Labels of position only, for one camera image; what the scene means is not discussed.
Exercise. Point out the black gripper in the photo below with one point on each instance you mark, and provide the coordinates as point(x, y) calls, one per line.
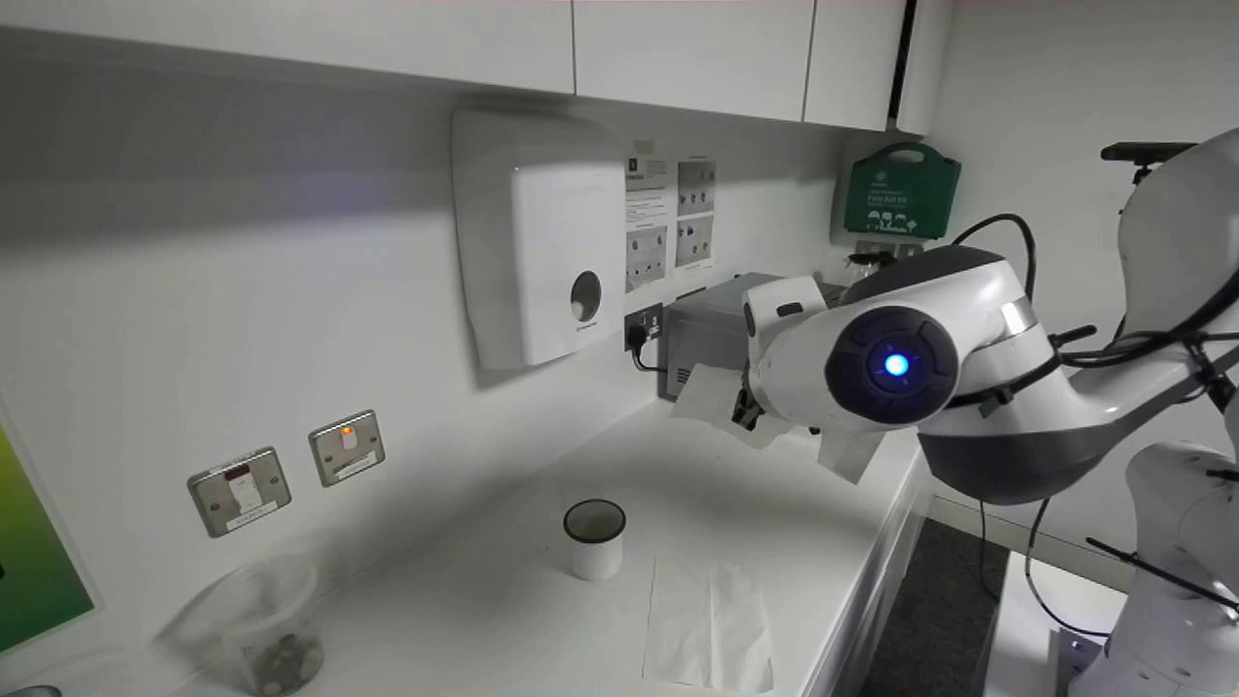
point(746, 410)

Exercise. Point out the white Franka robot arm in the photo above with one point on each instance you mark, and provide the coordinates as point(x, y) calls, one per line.
point(1031, 410)

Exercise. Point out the white paper cup dark inside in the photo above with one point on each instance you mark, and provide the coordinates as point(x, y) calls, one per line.
point(595, 536)

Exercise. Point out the paper notice with socket pictures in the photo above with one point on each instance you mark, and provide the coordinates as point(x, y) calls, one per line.
point(695, 212)
point(648, 224)

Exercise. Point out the white paper napkin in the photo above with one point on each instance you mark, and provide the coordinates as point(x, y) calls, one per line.
point(704, 623)

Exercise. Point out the white paper towel dispenser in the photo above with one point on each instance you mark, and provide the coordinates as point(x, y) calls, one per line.
point(565, 258)

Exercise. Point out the white base cabinet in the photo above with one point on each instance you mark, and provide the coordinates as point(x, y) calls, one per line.
point(857, 622)

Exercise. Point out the green first aid box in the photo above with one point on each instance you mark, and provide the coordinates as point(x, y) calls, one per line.
point(897, 196)

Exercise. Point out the black floor mat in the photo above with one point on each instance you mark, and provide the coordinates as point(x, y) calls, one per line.
point(943, 604)

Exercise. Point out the white robot stand plate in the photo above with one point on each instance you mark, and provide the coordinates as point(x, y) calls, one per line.
point(1031, 623)

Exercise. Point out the white wrist camera block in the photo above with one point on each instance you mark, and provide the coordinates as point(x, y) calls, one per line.
point(779, 304)

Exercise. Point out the wall socket with black plug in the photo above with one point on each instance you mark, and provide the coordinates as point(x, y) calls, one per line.
point(641, 331)

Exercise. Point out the steel wall switch plate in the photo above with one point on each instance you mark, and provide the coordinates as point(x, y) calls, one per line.
point(236, 490)
point(346, 446)

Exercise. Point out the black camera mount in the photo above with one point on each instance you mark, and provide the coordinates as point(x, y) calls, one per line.
point(1145, 151)

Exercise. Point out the white wall cabinets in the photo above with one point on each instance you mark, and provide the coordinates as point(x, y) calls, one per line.
point(388, 40)

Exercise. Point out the green wall sign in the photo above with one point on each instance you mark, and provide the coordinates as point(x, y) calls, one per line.
point(31, 556)

